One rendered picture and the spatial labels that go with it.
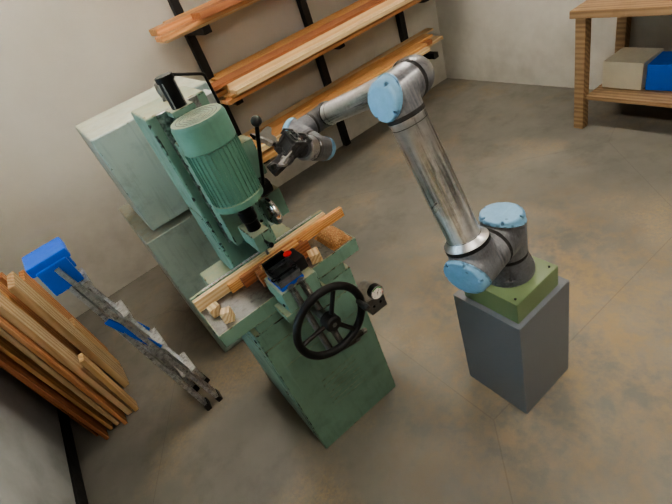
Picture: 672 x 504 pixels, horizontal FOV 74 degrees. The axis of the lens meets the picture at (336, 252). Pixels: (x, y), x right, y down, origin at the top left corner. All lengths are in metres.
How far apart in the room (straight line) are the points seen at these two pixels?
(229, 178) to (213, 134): 0.14
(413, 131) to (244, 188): 0.55
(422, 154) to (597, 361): 1.37
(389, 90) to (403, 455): 1.49
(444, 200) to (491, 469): 1.14
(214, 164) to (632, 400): 1.84
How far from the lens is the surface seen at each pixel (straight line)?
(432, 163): 1.33
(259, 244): 1.59
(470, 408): 2.17
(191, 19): 3.46
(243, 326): 1.57
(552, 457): 2.07
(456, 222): 1.40
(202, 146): 1.40
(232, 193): 1.46
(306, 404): 1.95
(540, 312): 1.77
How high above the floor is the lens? 1.86
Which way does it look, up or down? 36 degrees down
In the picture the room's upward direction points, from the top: 22 degrees counter-clockwise
